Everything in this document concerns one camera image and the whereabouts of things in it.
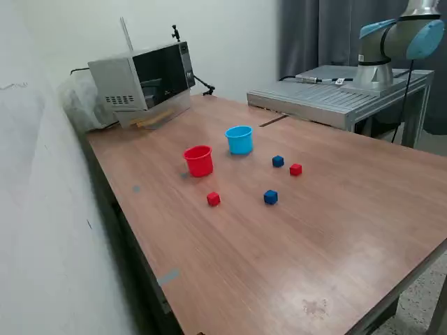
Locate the aluminium robot base table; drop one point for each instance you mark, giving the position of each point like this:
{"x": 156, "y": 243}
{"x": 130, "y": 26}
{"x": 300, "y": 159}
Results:
{"x": 314, "y": 97}

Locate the dark grey curtain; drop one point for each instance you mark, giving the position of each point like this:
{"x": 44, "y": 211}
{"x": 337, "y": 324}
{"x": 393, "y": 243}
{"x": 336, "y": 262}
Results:
{"x": 314, "y": 35}

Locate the wooden stick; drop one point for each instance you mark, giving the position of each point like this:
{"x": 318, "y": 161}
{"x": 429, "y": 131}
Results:
{"x": 153, "y": 116}
{"x": 150, "y": 121}

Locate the red cube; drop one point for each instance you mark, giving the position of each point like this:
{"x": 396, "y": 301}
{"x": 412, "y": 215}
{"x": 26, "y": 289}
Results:
{"x": 295, "y": 170}
{"x": 213, "y": 199}

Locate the blue cube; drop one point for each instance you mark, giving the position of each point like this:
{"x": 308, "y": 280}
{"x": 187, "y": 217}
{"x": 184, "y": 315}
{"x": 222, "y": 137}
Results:
{"x": 278, "y": 161}
{"x": 270, "y": 197}

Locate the silver microwave oven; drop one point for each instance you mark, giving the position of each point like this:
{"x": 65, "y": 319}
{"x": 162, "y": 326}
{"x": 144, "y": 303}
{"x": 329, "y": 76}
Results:
{"x": 115, "y": 80}

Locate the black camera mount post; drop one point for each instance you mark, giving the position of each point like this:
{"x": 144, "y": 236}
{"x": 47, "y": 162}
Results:
{"x": 175, "y": 33}

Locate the red plastic cup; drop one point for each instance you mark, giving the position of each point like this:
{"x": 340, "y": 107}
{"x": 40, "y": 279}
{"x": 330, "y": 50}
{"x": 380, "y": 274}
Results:
{"x": 199, "y": 164}

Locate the thin white rod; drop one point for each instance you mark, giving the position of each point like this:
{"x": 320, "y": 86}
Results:
{"x": 126, "y": 33}

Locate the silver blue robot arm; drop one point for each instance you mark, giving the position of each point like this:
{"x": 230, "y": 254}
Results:
{"x": 394, "y": 38}

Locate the clear plastic bag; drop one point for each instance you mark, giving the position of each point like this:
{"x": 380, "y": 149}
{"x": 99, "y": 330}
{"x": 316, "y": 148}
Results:
{"x": 77, "y": 101}

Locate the long grey tape strip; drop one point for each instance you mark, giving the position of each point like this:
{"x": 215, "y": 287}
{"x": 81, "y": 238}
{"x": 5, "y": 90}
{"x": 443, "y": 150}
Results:
{"x": 168, "y": 277}

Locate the white label tag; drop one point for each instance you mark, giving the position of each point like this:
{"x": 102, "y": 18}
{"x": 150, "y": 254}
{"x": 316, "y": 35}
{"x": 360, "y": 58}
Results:
{"x": 339, "y": 81}

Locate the blue plastic cup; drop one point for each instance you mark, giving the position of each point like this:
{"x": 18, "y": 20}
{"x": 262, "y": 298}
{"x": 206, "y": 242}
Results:
{"x": 240, "y": 144}

